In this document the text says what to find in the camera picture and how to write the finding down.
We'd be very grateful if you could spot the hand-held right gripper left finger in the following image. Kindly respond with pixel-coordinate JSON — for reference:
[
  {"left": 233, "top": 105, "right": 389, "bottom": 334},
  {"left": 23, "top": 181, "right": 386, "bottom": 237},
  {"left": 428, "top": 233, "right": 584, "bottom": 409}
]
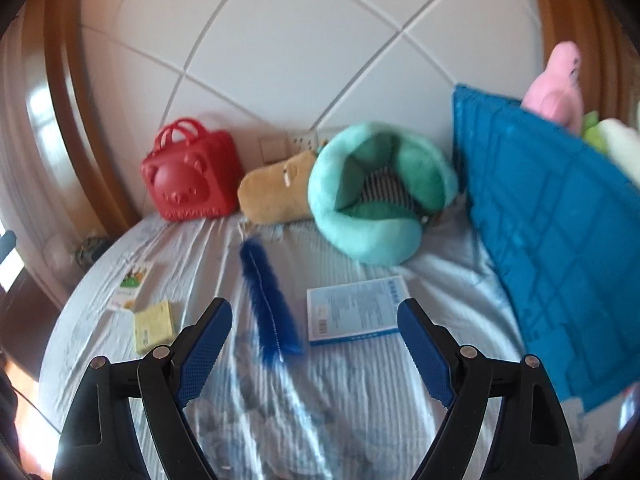
[{"left": 52, "top": 297, "right": 234, "bottom": 480}]

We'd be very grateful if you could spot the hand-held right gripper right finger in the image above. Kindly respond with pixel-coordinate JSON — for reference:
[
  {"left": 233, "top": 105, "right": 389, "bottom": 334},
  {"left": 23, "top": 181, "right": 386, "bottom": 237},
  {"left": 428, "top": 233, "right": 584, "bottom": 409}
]
[{"left": 396, "top": 297, "right": 581, "bottom": 480}]

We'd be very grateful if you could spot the yellow sticky note pad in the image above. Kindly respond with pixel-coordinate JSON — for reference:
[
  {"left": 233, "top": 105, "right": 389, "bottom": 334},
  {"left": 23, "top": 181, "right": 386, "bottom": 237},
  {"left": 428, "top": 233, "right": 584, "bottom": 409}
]
[{"left": 134, "top": 301, "right": 176, "bottom": 353}]

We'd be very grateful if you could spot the blue fluffy feather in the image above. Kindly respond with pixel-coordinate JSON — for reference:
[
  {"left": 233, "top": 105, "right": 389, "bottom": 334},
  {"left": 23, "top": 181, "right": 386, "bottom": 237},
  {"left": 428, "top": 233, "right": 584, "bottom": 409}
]
[{"left": 239, "top": 239, "right": 304, "bottom": 365}]

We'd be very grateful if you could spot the blue and white box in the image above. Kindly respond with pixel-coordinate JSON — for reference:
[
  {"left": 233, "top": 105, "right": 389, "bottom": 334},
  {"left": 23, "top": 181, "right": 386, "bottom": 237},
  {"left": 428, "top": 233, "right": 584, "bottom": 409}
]
[{"left": 306, "top": 275, "right": 410, "bottom": 346}]

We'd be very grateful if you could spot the striped bed sheet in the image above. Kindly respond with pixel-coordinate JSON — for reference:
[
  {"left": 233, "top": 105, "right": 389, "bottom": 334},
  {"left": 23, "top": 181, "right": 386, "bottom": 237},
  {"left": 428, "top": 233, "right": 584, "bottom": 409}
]
[{"left": 39, "top": 205, "right": 586, "bottom": 480}]

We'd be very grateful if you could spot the white printed card packet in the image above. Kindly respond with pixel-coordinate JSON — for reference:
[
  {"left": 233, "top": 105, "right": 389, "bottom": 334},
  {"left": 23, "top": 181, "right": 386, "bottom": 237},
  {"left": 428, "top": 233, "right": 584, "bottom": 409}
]
[{"left": 110, "top": 260, "right": 153, "bottom": 311}]

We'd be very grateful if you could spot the teal plush neck pillow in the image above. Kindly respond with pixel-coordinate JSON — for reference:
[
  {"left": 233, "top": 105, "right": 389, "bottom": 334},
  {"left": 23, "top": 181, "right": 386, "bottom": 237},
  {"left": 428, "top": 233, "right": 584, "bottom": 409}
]
[{"left": 307, "top": 121, "right": 460, "bottom": 266}]

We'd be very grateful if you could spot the dark patterned object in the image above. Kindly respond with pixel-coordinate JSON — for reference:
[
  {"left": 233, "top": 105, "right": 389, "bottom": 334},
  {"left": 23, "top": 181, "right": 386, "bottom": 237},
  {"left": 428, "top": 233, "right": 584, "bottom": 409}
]
[{"left": 75, "top": 234, "right": 109, "bottom": 267}]

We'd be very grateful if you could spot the red plastic bear handbag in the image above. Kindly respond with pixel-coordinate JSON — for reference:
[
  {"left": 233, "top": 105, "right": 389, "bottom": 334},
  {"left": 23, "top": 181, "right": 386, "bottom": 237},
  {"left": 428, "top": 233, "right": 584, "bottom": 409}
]
[{"left": 141, "top": 118, "right": 244, "bottom": 222}]

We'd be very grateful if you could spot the tan plush toy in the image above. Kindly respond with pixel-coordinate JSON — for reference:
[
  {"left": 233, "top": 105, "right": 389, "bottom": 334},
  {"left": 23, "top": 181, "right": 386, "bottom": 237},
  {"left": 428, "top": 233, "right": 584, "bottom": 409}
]
[{"left": 237, "top": 152, "right": 321, "bottom": 224}]

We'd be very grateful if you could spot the green plush toy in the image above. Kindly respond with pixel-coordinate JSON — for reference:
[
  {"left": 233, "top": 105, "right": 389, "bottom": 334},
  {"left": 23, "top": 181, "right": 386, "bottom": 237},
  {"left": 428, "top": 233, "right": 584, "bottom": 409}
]
[{"left": 581, "top": 111, "right": 609, "bottom": 151}]

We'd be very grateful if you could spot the white plush toy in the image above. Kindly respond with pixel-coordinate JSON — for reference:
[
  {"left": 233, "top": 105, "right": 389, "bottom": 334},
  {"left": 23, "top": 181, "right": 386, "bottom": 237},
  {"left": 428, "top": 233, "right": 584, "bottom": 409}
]
[{"left": 597, "top": 118, "right": 640, "bottom": 186}]

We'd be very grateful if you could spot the pink plush toy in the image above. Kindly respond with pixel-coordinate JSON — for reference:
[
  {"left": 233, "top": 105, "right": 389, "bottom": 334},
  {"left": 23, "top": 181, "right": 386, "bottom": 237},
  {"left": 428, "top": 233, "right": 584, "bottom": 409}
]
[{"left": 521, "top": 42, "right": 585, "bottom": 133}]

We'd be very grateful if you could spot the beige wall switch plate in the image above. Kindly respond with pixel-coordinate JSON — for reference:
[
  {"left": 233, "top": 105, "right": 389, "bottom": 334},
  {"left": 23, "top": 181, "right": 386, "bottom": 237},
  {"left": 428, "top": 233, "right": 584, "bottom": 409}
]
[{"left": 259, "top": 135, "right": 291, "bottom": 164}]

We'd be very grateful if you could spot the white wall socket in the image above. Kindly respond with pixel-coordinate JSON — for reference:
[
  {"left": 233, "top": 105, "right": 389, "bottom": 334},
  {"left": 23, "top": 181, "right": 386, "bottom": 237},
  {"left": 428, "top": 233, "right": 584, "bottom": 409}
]
[{"left": 287, "top": 129, "right": 332, "bottom": 154}]

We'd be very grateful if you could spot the wooden headboard frame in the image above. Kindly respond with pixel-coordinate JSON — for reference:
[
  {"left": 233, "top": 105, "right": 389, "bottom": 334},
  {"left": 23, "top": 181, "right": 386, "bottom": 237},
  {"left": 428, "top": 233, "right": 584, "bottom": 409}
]
[{"left": 42, "top": 0, "right": 601, "bottom": 241}]

